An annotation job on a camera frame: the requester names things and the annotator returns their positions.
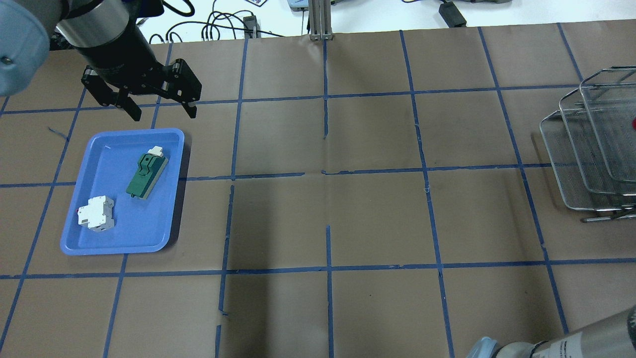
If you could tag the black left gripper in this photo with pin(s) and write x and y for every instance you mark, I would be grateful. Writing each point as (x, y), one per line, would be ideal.
(120, 60)

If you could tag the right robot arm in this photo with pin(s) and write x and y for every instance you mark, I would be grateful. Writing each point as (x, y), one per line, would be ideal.
(613, 337)

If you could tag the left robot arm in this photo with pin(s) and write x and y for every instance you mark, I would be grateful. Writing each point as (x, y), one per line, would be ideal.
(27, 26)

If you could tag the blue plastic tray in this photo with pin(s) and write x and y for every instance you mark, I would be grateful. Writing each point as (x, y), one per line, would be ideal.
(109, 163)

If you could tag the white circuit breaker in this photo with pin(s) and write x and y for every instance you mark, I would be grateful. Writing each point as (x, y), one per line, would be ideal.
(97, 215)

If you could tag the black power adapter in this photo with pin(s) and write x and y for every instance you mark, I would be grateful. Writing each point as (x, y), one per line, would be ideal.
(451, 15)

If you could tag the green electrical switch module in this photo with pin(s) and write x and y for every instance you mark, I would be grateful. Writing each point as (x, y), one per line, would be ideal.
(150, 166)

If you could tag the aluminium profile post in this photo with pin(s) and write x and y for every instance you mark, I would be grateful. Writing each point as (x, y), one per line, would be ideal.
(320, 20)

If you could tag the wire mesh shelf rack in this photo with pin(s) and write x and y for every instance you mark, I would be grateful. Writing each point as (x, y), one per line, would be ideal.
(590, 142)

